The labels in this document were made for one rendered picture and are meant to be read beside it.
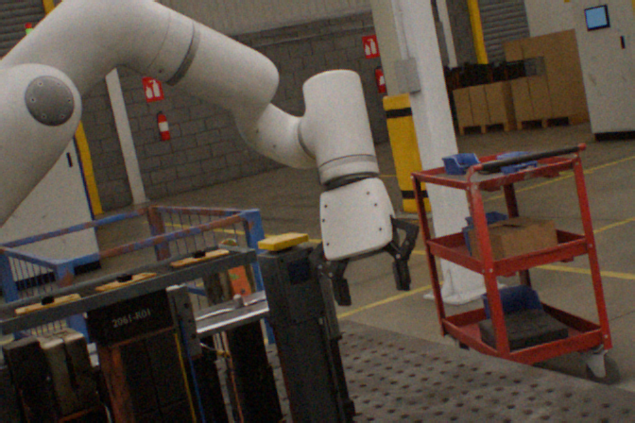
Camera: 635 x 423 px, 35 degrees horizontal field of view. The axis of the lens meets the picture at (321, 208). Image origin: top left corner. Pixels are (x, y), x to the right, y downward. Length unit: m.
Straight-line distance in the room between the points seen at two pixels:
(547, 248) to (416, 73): 2.02
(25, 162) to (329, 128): 0.45
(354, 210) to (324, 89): 0.18
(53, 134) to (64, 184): 8.68
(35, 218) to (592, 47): 6.49
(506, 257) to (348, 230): 2.45
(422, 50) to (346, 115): 4.22
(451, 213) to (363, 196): 4.30
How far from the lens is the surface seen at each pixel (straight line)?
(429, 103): 5.59
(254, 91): 1.32
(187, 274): 1.40
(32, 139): 1.13
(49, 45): 1.26
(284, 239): 1.51
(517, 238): 3.82
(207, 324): 1.79
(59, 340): 1.57
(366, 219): 1.35
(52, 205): 9.78
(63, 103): 1.14
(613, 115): 11.96
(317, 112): 1.40
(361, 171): 1.37
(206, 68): 1.29
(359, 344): 2.58
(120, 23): 1.25
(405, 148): 8.81
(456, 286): 5.75
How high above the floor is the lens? 1.39
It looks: 7 degrees down
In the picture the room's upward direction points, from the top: 12 degrees counter-clockwise
